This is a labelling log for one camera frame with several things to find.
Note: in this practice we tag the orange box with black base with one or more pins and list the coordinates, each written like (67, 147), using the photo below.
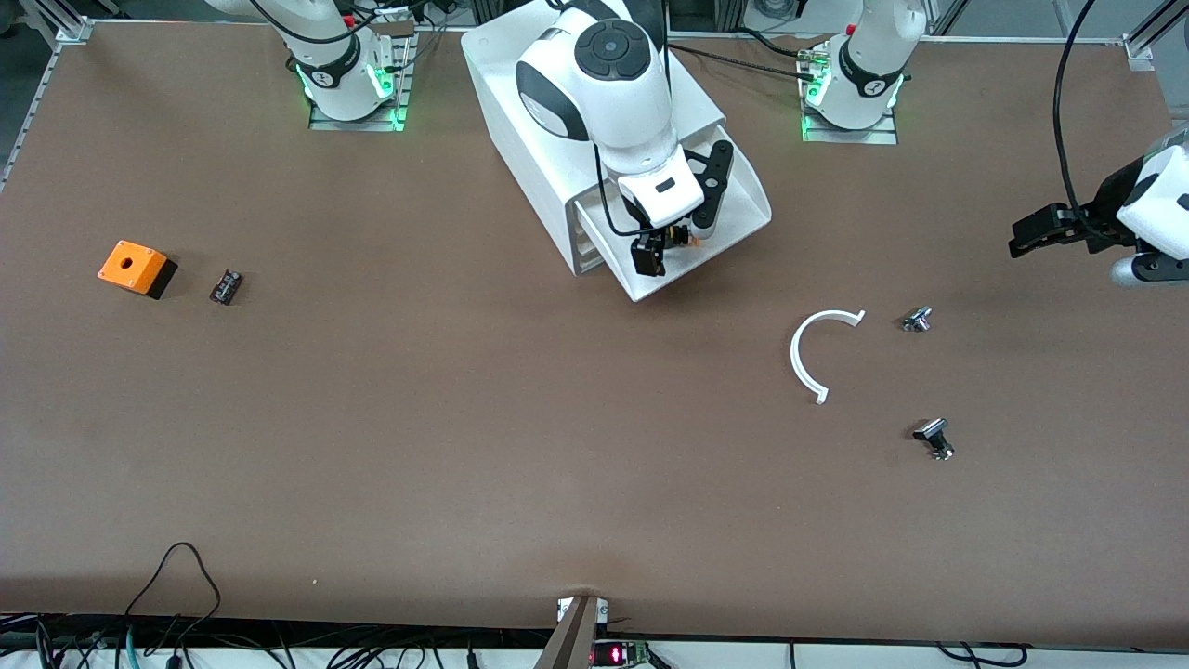
(130, 267)

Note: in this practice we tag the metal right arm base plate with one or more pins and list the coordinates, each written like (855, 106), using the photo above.
(358, 123)

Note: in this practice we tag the small black contact block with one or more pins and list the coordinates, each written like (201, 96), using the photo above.
(227, 287)

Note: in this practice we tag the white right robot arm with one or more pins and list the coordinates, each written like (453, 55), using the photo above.
(604, 102)

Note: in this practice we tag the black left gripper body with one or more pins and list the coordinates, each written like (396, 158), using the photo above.
(1105, 216)

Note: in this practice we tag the small device with red display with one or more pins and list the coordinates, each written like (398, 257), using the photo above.
(618, 655)

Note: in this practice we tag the grey camera mount beam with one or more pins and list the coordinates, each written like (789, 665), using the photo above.
(568, 641)

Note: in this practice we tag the black and silver button part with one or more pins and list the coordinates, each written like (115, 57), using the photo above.
(933, 434)

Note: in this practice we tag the white curved plastic arc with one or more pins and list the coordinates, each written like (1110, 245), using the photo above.
(795, 358)

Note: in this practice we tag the silver push button part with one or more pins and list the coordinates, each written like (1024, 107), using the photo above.
(917, 320)

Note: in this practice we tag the aluminium frame profile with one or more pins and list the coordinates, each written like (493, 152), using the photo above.
(1152, 37)
(70, 28)

